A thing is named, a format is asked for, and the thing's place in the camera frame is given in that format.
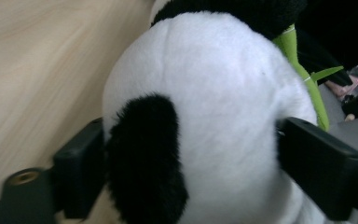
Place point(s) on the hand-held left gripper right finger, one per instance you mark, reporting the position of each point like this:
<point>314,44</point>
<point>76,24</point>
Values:
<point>320,168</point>

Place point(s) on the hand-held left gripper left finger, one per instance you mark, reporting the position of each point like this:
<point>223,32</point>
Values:
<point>79,168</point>

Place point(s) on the panda plush toy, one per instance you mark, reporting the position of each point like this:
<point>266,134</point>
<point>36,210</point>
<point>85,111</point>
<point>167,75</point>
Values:
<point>223,109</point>

